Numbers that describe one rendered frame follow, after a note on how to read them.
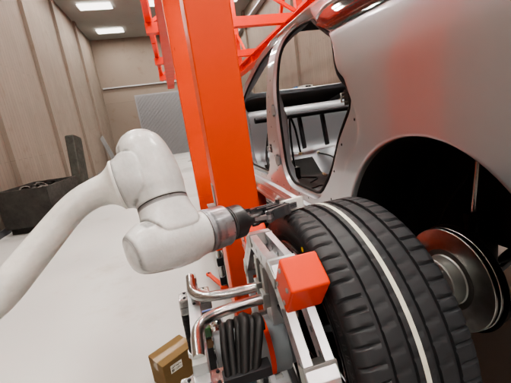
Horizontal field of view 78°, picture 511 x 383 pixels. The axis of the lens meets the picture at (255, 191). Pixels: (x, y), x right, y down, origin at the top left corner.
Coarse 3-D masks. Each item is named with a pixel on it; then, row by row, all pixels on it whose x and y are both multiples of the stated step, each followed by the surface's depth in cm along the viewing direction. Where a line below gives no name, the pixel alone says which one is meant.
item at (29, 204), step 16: (0, 192) 543; (16, 192) 532; (32, 192) 534; (48, 192) 538; (64, 192) 586; (0, 208) 536; (16, 208) 538; (32, 208) 540; (48, 208) 541; (16, 224) 544; (32, 224) 546
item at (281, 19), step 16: (144, 0) 488; (160, 0) 388; (304, 0) 613; (144, 16) 554; (160, 16) 441; (240, 16) 624; (256, 16) 632; (272, 16) 639; (288, 16) 647; (160, 32) 513; (272, 32) 812; (256, 48) 933; (160, 64) 880; (240, 64) 1203; (160, 80) 1160
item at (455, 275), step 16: (432, 240) 102; (448, 240) 95; (464, 240) 90; (432, 256) 103; (448, 256) 96; (464, 256) 91; (480, 256) 86; (448, 272) 92; (464, 272) 92; (480, 272) 86; (496, 272) 84; (464, 288) 91; (480, 288) 87; (496, 288) 83; (464, 304) 94; (480, 304) 88; (496, 304) 84; (480, 320) 89; (496, 320) 87
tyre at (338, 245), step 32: (288, 224) 76; (320, 224) 72; (384, 224) 70; (320, 256) 63; (352, 256) 62; (384, 256) 63; (416, 256) 63; (352, 288) 58; (384, 288) 59; (416, 288) 59; (448, 288) 60; (352, 320) 55; (384, 320) 56; (416, 320) 56; (448, 320) 57; (352, 352) 54; (384, 352) 54; (416, 352) 55; (448, 352) 56
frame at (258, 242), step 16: (256, 240) 80; (272, 240) 79; (272, 256) 70; (288, 256) 69; (272, 272) 65; (288, 320) 60; (320, 336) 59; (304, 352) 57; (320, 352) 58; (304, 368) 56; (320, 368) 56; (336, 368) 56
